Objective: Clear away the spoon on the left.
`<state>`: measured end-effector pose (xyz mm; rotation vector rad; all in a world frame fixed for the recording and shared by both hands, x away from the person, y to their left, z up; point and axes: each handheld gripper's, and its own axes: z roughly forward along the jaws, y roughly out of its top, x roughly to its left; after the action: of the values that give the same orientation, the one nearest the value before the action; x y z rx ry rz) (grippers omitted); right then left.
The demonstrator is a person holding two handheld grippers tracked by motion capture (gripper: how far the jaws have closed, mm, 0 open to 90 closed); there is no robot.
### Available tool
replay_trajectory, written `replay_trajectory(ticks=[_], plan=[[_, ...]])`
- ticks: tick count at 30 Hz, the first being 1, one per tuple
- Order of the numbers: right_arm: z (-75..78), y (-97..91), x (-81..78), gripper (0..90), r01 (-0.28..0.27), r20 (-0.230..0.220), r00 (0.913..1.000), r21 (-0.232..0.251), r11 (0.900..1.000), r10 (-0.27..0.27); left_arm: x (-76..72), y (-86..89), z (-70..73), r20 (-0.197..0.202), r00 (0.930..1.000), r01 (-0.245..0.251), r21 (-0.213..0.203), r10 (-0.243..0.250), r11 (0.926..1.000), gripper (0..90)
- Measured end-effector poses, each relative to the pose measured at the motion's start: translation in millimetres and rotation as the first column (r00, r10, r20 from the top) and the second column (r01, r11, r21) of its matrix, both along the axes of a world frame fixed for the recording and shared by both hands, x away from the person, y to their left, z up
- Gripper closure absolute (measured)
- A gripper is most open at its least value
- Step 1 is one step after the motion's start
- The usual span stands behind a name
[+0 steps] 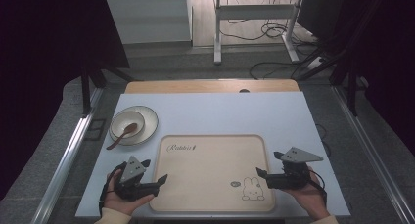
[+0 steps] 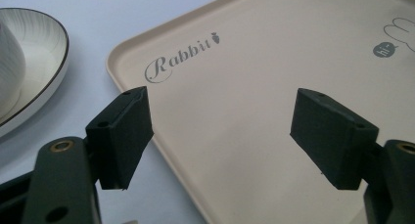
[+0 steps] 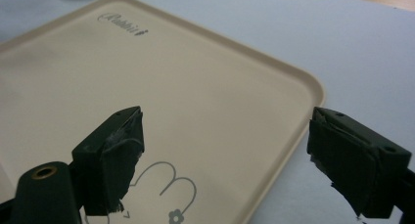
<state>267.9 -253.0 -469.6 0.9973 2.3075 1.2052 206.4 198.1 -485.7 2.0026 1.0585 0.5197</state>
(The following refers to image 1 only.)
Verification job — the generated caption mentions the person's right hand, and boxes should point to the person's right hand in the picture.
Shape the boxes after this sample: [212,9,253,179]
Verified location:
[283,164,331,220]

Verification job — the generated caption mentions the wooden table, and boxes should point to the wooden table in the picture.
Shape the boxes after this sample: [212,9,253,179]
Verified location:
[124,79,300,95]

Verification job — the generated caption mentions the white metal desk frame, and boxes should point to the white metal desk frame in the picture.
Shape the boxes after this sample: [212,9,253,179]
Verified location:
[213,0,305,66]

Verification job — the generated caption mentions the dark curtain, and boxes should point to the dark curtain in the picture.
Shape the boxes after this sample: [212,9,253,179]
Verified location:
[297,0,415,148]
[0,0,130,200]

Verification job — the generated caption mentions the thin black cable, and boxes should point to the thin black cable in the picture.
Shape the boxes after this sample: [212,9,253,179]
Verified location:
[315,122,333,158]

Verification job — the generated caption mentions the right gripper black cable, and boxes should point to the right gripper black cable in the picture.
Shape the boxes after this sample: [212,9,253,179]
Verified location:
[307,169,328,207]

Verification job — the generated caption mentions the person's left hand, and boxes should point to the person's left hand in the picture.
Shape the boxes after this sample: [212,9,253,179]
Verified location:
[103,167,156,217]

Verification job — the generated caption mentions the black metal stand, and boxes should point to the black metal stand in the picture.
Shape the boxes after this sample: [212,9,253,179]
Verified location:
[79,62,142,118]
[297,0,388,117]

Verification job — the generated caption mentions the white bowl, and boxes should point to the white bowl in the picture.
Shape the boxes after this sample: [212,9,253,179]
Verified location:
[111,110,146,140]

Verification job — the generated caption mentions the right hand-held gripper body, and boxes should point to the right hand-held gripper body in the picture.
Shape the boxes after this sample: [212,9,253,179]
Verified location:
[265,147,325,191]

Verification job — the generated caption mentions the white power strip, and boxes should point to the white power strip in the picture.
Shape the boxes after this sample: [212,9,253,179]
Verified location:
[305,56,328,70]

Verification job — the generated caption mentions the black floor frame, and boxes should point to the black floor frame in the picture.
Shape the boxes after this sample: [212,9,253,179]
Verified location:
[84,117,108,142]

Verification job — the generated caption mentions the long black floor cable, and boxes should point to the long black floor cable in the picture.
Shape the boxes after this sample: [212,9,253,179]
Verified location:
[249,59,307,80]

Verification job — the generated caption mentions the white panel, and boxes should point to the white panel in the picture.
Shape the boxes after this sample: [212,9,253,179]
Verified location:
[106,0,194,45]

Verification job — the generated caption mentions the white rimmed plate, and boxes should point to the white rimmed plate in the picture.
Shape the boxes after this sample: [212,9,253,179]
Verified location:
[108,105,160,147]

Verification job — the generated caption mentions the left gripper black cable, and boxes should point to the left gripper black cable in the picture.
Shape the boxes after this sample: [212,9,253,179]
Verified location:
[98,161,128,217]

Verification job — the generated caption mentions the aluminium rail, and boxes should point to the aluminium rail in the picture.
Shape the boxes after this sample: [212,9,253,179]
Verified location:
[30,86,106,224]
[331,85,415,224]

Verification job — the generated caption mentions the beige tray with rabbit print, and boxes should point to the beige tray with rabbit print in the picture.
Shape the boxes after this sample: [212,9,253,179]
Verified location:
[149,134,276,213]

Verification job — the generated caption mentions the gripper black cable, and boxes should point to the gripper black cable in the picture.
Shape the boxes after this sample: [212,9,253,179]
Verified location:
[98,161,128,217]
[307,169,328,207]

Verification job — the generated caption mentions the brown wooden spoon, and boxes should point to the brown wooden spoon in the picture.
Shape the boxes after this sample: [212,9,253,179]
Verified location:
[106,122,139,151]

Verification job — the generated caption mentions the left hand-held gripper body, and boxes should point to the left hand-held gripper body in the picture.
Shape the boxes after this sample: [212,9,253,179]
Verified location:
[113,156,161,202]

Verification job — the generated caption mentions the tangled black floor cables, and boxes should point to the tangled black floor cables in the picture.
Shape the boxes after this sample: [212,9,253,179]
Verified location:
[218,18,316,46]

